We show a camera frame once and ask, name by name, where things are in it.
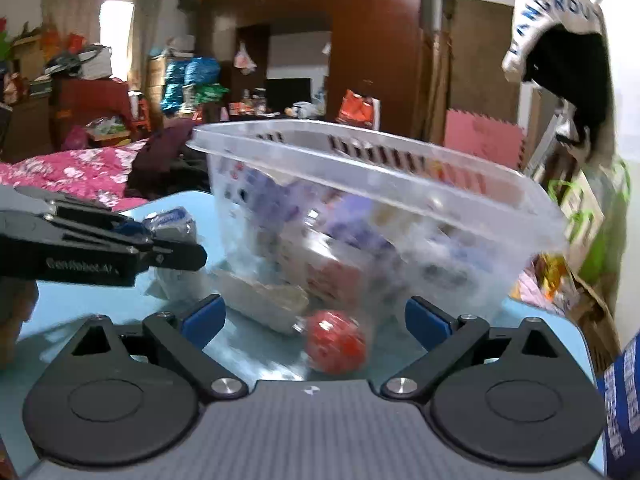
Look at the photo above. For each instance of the green white shopping bag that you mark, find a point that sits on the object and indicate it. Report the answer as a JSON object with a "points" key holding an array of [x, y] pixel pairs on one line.
{"points": [[595, 204]]}

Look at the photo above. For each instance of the dark red wooden wardrobe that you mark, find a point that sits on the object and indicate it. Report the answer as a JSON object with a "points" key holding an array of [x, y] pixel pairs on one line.
{"points": [[292, 48]]}

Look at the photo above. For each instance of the pink foam mat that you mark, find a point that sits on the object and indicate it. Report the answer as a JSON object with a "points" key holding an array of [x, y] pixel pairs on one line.
{"points": [[484, 137]]}

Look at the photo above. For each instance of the white hooded garment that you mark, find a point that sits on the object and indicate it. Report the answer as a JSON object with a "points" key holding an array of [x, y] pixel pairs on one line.
{"points": [[561, 46]]}

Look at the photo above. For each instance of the brown wooden door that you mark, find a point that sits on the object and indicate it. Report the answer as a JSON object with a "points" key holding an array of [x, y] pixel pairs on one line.
{"points": [[479, 34]]}

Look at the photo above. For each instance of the blue patterned plastic bag bundle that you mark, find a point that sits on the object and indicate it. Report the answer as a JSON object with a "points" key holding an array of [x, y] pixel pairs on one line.
{"points": [[178, 270]]}

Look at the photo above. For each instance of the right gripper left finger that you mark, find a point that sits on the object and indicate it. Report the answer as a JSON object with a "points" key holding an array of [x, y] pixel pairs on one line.
{"points": [[177, 340]]}

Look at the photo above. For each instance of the pink floral blanket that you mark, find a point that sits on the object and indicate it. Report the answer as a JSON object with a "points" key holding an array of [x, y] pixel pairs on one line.
{"points": [[97, 174]]}

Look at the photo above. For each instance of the orange white shopping bag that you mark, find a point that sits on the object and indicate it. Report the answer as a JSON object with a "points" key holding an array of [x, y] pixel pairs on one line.
{"points": [[360, 111]]}

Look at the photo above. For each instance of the clear plastic basket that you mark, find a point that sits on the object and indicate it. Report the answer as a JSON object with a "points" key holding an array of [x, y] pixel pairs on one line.
{"points": [[364, 220]]}

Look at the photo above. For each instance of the beige pouch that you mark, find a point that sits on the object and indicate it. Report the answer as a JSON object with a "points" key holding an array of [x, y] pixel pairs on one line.
{"points": [[281, 308]]}

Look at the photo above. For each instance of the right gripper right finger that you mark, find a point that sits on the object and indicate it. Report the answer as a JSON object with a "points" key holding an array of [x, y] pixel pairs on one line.
{"points": [[450, 344]]}

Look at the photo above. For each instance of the red item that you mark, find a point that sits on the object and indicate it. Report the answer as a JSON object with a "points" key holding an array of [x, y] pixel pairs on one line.
{"points": [[335, 343]]}

